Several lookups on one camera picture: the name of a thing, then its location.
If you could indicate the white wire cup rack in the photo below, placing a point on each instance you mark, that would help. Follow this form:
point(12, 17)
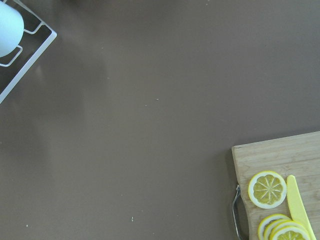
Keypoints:
point(36, 38)

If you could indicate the blue cup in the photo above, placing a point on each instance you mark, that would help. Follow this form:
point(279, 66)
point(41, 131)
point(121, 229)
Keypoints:
point(11, 29)

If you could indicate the bamboo cutting board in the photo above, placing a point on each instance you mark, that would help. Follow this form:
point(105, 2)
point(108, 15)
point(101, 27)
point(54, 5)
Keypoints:
point(297, 155)

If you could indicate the lemon slice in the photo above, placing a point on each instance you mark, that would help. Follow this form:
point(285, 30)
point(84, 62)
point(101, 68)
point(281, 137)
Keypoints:
point(267, 189)

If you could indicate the yellow plastic knife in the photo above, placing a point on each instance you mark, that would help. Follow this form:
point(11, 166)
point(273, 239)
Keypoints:
point(296, 206)

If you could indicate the stacked lemon slices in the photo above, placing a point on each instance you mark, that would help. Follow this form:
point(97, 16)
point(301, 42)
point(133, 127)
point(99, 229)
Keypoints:
point(281, 227)

